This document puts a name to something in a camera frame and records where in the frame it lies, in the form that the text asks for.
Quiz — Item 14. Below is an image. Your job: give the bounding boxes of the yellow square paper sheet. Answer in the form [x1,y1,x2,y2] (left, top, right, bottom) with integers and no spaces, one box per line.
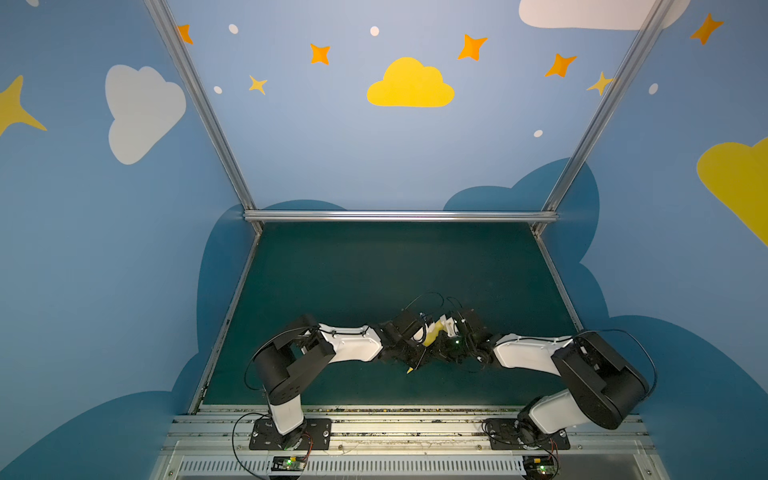
[407,320,445,374]

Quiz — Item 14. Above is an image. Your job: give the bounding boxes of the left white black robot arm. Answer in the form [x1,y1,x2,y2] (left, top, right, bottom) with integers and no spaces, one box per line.
[249,310,435,450]

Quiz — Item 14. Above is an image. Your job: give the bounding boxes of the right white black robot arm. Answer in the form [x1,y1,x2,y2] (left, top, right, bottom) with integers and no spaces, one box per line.
[425,330,658,449]

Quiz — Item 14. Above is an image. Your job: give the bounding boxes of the right green circuit board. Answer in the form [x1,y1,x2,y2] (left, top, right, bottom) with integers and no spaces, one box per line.
[523,456,558,480]

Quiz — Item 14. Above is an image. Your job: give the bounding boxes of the green circuit board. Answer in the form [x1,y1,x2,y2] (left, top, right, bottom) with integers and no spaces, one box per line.
[523,456,558,480]
[270,456,307,473]

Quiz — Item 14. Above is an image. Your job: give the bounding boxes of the left green circuit board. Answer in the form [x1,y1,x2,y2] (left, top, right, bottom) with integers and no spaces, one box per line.
[270,456,307,473]

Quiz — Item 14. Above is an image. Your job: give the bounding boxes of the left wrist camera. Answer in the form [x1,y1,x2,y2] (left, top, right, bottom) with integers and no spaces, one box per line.
[393,310,439,343]

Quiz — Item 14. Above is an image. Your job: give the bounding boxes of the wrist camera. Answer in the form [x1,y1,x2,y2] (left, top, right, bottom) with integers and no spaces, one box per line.
[393,310,439,343]
[449,309,489,338]

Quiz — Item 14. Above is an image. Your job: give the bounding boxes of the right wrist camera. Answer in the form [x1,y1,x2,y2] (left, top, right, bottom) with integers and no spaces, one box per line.
[449,309,489,338]

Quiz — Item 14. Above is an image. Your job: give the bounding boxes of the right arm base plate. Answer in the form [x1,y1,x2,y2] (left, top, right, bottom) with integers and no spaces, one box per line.
[482,418,571,451]

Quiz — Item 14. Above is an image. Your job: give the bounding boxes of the front aluminium rail bed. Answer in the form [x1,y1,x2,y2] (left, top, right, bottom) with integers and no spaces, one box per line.
[150,405,670,479]

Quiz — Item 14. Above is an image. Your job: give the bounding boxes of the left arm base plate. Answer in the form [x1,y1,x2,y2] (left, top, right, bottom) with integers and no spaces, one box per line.
[248,418,332,451]

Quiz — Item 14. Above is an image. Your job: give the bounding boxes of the right aluminium frame post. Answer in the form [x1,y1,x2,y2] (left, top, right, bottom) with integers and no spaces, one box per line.
[532,0,675,239]

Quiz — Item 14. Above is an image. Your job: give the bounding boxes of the aluminium frame post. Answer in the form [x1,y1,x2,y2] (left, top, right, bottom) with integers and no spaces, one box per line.
[144,0,257,214]
[532,0,675,239]

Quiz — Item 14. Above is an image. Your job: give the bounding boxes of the rear aluminium frame crossbar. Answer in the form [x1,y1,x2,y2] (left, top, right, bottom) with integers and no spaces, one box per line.
[244,209,558,224]

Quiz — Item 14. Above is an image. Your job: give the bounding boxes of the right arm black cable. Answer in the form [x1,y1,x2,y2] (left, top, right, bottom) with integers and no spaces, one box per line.
[479,327,658,466]

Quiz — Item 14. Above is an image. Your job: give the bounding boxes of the white slotted cable duct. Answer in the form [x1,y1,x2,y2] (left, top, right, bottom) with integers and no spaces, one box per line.
[176,456,525,479]

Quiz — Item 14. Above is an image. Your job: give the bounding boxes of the left aluminium frame post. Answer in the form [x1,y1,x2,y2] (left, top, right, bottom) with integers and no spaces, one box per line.
[144,0,257,214]

